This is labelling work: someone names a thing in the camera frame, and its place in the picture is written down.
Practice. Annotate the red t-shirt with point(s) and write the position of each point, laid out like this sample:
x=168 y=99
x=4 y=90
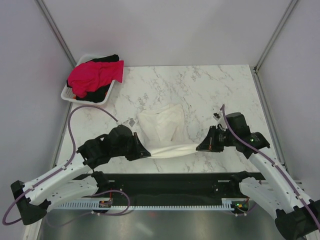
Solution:
x=89 y=76

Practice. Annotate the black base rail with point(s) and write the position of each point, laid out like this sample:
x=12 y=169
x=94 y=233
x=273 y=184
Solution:
x=170 y=189

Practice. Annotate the white slotted cable duct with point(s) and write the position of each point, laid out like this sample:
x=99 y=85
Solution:
x=100 y=205

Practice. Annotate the white t-shirt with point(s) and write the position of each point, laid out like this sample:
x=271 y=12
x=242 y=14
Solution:
x=165 y=132

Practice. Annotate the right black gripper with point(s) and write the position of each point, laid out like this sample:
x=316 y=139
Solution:
x=209 y=143

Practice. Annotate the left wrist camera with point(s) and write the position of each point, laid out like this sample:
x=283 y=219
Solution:
x=130 y=123

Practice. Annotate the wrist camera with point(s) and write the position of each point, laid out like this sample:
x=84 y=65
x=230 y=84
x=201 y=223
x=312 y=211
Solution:
x=218 y=116
x=130 y=123

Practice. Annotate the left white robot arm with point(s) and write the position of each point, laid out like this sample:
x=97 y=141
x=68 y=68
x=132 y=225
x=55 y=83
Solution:
x=35 y=198

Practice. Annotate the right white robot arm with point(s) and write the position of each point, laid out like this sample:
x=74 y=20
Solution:
x=294 y=212

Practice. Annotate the left aluminium frame post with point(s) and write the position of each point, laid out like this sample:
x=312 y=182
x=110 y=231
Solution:
x=55 y=30

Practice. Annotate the aluminium frame post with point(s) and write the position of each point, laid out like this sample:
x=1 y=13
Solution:
x=55 y=30
x=276 y=33

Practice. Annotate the right aluminium frame post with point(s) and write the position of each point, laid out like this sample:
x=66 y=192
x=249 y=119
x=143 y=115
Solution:
x=276 y=33

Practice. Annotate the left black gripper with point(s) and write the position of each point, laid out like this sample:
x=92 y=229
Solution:
x=139 y=151

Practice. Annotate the white plastic basket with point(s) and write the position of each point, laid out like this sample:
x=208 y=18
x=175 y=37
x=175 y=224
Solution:
x=82 y=85

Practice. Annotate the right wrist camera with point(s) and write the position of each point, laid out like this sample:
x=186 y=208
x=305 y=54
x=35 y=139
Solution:
x=218 y=116

